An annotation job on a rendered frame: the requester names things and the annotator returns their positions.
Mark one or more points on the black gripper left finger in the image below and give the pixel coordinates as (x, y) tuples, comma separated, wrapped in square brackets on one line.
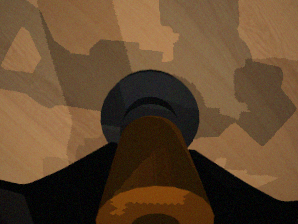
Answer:
[(69, 196)]

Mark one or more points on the orange-brown cylinder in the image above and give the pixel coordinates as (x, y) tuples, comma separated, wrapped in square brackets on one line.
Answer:
[(153, 179)]

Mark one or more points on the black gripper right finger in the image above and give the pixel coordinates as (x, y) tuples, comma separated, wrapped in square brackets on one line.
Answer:
[(235, 202)]

